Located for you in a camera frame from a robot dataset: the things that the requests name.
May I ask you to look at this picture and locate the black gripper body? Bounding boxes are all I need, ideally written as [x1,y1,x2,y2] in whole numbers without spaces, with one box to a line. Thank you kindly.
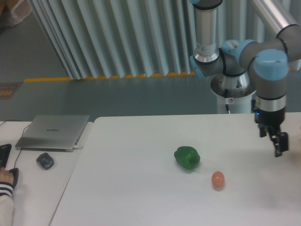
[251,98,286,132]

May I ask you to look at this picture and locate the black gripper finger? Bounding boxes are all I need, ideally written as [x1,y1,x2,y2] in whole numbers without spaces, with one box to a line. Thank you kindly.
[270,130,289,157]
[258,124,268,137]

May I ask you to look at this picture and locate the black computer mouse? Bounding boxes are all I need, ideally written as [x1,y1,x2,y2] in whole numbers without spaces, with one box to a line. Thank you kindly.
[9,168,19,188]

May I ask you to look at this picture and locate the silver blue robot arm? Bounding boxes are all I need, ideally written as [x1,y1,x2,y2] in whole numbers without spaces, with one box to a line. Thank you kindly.
[190,0,301,157]

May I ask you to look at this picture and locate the green bell pepper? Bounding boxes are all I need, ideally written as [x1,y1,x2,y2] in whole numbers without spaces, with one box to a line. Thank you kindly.
[174,146,201,170]

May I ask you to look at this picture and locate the person's hand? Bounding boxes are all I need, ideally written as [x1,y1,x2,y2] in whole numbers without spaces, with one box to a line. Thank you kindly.
[0,167,14,185]

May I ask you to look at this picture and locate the brown egg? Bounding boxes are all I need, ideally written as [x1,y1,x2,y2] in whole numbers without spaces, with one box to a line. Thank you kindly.
[211,171,225,188]

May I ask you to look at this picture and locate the white folding screen partition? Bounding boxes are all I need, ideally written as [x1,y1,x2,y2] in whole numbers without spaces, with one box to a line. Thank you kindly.
[27,0,301,81]

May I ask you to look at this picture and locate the silver closed laptop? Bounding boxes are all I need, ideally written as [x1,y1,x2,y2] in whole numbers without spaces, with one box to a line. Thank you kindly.
[15,115,89,152]

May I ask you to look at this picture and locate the dark earbuds case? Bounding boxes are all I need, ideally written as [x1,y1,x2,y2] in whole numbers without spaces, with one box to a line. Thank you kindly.
[36,153,55,170]

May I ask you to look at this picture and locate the black keyboard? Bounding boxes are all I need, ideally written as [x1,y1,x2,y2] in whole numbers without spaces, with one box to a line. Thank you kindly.
[0,144,12,168]

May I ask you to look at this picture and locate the cardboard box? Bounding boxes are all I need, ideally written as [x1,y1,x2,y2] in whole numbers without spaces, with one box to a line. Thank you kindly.
[0,0,32,28]

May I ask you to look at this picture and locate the white laptop plug cable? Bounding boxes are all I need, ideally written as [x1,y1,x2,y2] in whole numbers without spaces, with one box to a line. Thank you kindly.
[74,122,94,150]

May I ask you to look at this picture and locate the black mouse cable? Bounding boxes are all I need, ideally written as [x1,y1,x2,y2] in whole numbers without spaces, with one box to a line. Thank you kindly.
[0,119,32,170]

